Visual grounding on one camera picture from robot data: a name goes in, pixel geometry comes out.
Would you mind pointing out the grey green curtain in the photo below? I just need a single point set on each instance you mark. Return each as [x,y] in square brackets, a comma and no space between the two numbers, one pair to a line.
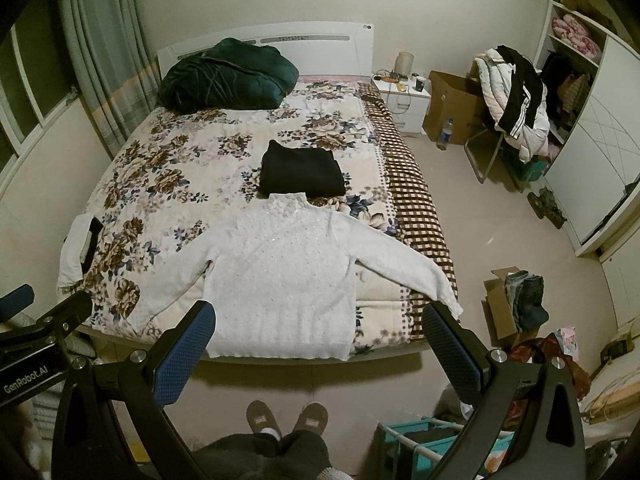
[116,73]

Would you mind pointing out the large cardboard box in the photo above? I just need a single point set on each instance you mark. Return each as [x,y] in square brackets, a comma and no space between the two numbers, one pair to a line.
[458,98]

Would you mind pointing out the grey slipper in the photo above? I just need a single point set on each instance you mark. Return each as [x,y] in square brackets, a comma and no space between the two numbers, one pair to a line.
[261,420]
[313,417]

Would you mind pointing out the window frame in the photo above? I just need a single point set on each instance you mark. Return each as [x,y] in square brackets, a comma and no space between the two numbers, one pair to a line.
[37,81]

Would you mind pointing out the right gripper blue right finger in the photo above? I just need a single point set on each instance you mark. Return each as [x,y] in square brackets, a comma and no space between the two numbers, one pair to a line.
[460,353]

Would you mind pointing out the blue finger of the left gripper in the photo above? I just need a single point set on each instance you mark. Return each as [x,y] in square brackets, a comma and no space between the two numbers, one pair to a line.
[15,302]

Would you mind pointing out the left grey slipper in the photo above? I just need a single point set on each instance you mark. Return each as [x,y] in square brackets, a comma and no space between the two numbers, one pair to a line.
[261,420]

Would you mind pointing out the brown checkered bed sheet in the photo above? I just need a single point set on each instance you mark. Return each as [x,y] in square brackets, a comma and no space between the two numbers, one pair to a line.
[397,203]

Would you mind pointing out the white knitted sweater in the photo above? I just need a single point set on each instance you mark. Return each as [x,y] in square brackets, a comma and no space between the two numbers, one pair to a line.
[281,278]

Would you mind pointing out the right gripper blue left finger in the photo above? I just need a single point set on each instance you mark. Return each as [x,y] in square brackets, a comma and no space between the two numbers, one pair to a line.
[178,350]

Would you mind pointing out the white bedside table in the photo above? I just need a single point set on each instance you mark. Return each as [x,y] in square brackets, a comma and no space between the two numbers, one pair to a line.
[407,106]

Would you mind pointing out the dark green folded quilt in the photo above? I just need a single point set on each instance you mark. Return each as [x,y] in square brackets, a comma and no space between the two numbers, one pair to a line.
[232,74]

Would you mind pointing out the white black folded garment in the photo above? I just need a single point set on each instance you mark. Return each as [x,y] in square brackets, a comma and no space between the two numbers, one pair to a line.
[75,256]

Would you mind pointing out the chair with piled jackets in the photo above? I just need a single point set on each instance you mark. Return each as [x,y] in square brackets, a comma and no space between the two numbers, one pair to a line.
[515,99]

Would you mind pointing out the small cardboard box with clothes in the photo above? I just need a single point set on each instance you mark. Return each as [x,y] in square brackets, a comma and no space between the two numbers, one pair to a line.
[513,306]

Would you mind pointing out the dark green shoes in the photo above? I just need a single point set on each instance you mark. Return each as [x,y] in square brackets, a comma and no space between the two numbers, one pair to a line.
[544,205]

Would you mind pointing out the white table lamp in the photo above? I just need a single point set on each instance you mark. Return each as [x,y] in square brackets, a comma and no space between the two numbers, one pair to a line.
[403,64]

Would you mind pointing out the right grey slipper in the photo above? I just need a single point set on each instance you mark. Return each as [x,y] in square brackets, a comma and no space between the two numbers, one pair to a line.
[313,417]

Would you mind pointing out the pink blanket on shelf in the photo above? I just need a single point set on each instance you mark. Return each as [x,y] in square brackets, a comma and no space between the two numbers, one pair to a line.
[572,32]

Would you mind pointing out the white bed headboard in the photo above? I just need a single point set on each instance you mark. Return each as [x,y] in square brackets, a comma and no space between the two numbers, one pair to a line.
[315,48]

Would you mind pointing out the white wardrobe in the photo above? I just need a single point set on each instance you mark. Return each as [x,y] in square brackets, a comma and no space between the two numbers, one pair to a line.
[595,178]

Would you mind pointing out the plastic water bottle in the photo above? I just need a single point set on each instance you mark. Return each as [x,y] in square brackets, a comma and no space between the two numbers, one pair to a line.
[445,134]

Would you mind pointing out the floral bed blanket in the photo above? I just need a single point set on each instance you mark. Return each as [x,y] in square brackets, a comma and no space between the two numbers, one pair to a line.
[179,174]

